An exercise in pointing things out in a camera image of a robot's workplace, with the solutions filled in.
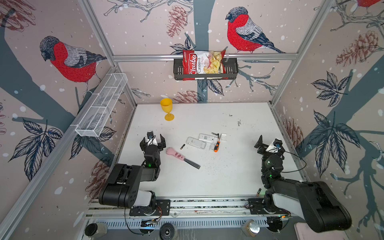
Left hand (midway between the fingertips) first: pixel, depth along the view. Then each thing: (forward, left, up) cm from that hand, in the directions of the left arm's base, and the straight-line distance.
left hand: (151, 136), depth 87 cm
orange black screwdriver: (-3, -39, -11) cm, 41 cm away
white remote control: (+5, -35, -11) cm, 37 cm away
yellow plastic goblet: (+23, -7, +3) cm, 24 cm away
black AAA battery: (0, -18, -13) cm, 22 cm away
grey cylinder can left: (-44, +16, -3) cm, 47 cm away
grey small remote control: (+2, -27, -12) cm, 29 cm away
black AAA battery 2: (-28, -60, -12) cm, 67 cm away
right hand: (-5, -67, +3) cm, 67 cm away
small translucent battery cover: (-1, -37, -12) cm, 39 cm away
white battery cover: (+7, -46, -12) cm, 48 cm away
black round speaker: (-45, -14, -1) cm, 47 cm away
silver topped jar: (-44, -49, -1) cm, 66 cm away
